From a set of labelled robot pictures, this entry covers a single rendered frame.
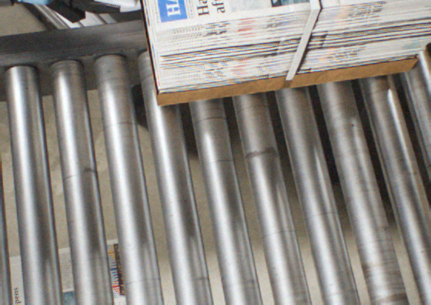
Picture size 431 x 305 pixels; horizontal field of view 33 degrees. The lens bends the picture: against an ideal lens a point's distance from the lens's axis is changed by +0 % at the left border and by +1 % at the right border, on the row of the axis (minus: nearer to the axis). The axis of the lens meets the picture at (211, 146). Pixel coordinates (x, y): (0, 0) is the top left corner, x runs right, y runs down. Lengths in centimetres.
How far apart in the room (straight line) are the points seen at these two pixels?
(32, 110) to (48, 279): 24
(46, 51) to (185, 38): 29
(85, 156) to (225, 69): 23
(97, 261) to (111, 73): 27
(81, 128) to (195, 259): 25
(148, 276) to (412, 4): 48
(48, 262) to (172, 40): 34
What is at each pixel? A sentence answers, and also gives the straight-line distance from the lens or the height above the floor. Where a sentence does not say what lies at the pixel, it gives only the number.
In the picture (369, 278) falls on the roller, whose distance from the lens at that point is 104.
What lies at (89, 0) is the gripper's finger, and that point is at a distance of 114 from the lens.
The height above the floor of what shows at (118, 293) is 1.
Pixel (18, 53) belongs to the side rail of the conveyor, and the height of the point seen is 80.
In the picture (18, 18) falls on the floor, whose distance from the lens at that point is 207.
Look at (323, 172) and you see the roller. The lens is 105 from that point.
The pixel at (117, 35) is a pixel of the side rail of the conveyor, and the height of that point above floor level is 80.
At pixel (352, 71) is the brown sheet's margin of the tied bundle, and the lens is 107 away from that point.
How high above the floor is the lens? 177
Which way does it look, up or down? 69 degrees down
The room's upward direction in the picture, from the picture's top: 11 degrees clockwise
